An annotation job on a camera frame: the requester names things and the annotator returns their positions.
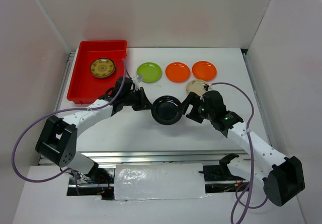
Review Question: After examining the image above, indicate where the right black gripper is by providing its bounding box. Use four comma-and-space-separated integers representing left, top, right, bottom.
174, 91, 214, 123

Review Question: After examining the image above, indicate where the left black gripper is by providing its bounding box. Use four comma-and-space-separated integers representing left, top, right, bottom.
122, 87, 154, 111

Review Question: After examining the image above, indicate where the cream floral plate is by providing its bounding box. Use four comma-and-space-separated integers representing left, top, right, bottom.
186, 79, 208, 96

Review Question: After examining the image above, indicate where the black plate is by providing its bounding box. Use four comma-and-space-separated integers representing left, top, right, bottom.
151, 96, 182, 125

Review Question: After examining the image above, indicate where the orange plate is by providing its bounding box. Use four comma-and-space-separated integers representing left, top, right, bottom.
165, 62, 191, 83
192, 61, 217, 81

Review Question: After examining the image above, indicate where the brown yellow patterned plate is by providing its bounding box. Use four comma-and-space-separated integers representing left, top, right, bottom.
90, 58, 116, 79

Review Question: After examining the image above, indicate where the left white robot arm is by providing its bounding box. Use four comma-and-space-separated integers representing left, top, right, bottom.
35, 77, 152, 183

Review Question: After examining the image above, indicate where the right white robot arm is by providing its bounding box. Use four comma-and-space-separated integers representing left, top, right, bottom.
180, 90, 305, 206

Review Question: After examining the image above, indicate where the red plastic bin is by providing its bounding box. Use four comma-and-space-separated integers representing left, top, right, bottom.
67, 40, 127, 105

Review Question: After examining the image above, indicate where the green plate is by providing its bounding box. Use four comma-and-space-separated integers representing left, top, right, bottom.
136, 62, 163, 83

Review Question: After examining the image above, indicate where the white foil cover sheet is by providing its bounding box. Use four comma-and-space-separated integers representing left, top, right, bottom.
114, 164, 206, 200

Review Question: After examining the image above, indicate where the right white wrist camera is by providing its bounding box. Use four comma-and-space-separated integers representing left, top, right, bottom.
203, 83, 212, 92

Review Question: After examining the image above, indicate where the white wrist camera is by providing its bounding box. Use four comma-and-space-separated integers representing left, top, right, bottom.
203, 83, 212, 92
132, 74, 143, 84

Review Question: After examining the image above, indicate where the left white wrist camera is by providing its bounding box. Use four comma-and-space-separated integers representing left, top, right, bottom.
132, 74, 143, 84

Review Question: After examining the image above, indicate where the aluminium rail frame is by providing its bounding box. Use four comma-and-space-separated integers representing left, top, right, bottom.
37, 47, 281, 197

